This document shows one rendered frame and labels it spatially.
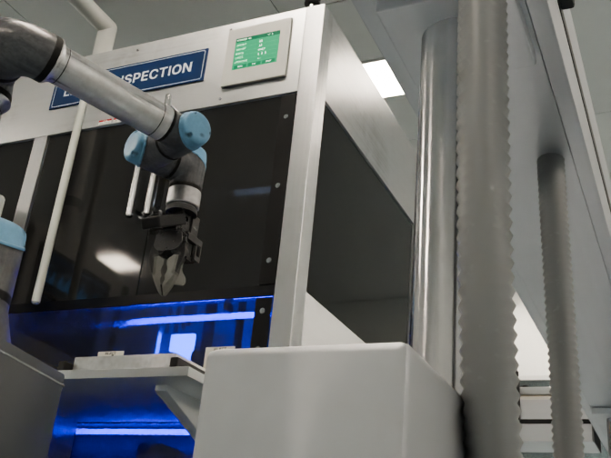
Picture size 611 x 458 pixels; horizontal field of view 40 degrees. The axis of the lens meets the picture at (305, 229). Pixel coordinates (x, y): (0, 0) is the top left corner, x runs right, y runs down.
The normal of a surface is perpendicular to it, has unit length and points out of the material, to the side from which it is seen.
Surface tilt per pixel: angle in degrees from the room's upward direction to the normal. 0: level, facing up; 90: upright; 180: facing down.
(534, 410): 90
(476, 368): 128
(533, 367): 90
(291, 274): 90
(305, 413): 90
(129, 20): 180
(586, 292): 180
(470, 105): 118
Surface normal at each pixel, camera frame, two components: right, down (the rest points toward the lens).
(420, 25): -0.09, 0.91
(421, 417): 0.91, -0.09
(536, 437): -0.41, -0.41
